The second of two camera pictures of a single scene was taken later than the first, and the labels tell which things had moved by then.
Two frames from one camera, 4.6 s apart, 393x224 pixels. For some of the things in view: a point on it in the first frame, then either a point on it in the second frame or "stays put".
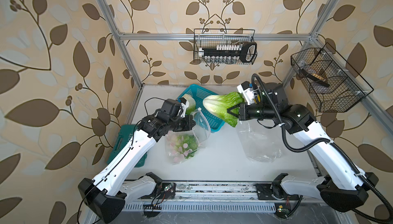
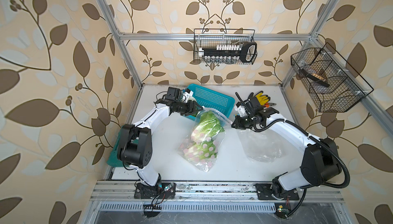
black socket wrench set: [245, 52] stays put
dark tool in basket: [314, 79] stays put
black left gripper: [188, 125] to [193, 109]
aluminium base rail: [221, 195] stays put
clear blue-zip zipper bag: [259, 139] stays put
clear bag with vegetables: [181, 146] to [200, 150]
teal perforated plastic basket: [199, 113] to [211, 99]
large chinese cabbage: [219, 104] to [203, 142]
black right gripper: [242, 111] to [238, 125]
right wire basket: [335, 86] stays put
